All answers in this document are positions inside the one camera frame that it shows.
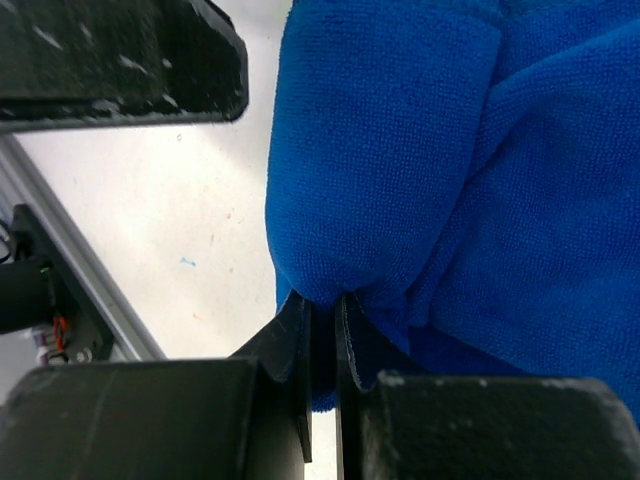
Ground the aluminium mounting rail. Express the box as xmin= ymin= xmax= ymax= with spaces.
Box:
xmin=1 ymin=135 xmax=166 ymax=361

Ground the blue towel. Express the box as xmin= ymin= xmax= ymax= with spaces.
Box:
xmin=266 ymin=1 xmax=639 ymax=412

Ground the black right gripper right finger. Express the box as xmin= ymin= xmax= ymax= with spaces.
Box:
xmin=335 ymin=295 xmax=639 ymax=479

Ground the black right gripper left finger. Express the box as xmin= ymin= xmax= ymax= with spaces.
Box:
xmin=1 ymin=294 xmax=312 ymax=479

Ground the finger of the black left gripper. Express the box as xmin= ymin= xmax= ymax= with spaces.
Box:
xmin=1 ymin=0 xmax=249 ymax=134

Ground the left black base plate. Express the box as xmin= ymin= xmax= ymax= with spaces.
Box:
xmin=1 ymin=204 xmax=115 ymax=366

